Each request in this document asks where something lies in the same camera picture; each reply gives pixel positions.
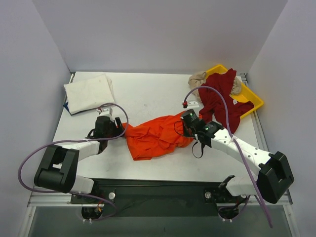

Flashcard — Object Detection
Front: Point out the orange t shirt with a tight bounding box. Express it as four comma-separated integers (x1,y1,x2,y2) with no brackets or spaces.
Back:
123,113,193,161

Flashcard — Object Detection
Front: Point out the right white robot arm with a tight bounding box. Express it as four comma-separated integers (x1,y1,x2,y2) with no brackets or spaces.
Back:
180,109,294,204

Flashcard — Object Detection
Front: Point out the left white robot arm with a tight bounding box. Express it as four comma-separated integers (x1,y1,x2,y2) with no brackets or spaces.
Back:
34,116,123,203

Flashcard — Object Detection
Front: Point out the dark red t shirt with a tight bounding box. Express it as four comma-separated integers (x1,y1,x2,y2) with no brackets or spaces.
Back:
198,69,254,133

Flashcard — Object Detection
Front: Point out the folded white t shirt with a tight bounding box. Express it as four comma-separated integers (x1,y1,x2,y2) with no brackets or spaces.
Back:
64,74,115,115

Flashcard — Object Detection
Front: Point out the beige t shirt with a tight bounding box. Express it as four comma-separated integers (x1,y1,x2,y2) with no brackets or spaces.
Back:
188,69,241,103

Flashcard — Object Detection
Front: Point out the folded blue t shirt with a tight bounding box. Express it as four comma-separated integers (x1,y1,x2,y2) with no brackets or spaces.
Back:
63,102,73,116

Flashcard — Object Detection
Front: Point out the yellow plastic bin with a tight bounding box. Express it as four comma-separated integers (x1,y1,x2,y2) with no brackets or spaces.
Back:
206,64,264,119

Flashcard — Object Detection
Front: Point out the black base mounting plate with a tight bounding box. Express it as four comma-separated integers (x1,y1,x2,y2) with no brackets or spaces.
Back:
71,179,244,220

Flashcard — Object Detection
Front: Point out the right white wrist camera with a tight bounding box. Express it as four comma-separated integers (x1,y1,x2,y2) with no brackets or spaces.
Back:
182,101,199,110

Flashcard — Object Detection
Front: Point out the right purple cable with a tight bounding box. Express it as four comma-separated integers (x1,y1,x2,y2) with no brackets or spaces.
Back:
184,85,274,228

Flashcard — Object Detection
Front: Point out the purple cable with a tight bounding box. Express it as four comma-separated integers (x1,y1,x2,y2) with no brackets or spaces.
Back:
184,85,274,228
17,102,129,221

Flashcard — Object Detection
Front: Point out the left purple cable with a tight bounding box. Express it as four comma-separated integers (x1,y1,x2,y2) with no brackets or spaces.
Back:
17,102,129,221

